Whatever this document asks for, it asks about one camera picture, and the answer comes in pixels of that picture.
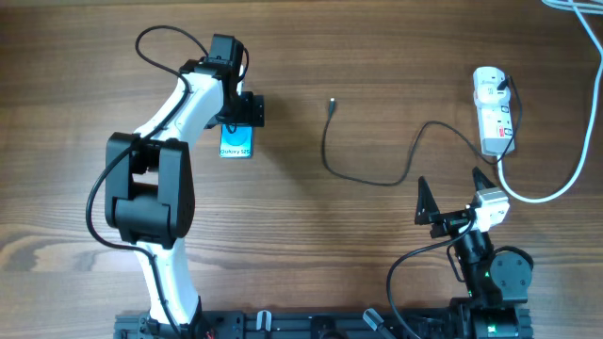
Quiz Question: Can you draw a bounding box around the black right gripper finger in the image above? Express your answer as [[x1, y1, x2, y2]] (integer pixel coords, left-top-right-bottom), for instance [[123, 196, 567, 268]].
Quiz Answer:
[[472, 167, 497, 191], [415, 176, 440, 224]]

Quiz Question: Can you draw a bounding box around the Galaxy S25 smartphone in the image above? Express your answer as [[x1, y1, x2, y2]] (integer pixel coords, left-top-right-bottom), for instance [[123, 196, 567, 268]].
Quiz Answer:
[[220, 125, 253, 159]]

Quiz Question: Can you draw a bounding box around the black USB charging cable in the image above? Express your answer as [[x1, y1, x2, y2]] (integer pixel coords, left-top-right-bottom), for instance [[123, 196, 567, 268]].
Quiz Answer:
[[321, 74, 524, 187]]

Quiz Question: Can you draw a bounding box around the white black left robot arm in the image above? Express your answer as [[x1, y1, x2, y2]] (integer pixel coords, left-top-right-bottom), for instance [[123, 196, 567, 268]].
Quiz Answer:
[[95, 34, 265, 338]]

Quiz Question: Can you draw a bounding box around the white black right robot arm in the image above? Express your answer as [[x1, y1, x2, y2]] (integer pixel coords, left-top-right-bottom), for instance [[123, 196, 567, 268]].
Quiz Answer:
[[415, 168, 534, 338]]

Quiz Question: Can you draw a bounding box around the white charger plug adapter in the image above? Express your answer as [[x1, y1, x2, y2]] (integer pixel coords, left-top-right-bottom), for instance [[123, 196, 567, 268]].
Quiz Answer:
[[474, 82, 511, 108]]

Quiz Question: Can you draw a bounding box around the white power strip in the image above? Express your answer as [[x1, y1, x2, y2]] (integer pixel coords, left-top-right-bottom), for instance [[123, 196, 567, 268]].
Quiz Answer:
[[473, 66, 514, 157]]

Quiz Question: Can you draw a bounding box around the white power strip cord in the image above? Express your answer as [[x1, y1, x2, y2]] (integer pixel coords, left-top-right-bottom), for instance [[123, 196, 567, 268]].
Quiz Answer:
[[496, 0, 603, 204]]

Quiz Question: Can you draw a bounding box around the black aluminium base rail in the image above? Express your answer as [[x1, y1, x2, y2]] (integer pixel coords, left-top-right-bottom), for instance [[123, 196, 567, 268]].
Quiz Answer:
[[112, 308, 533, 339]]

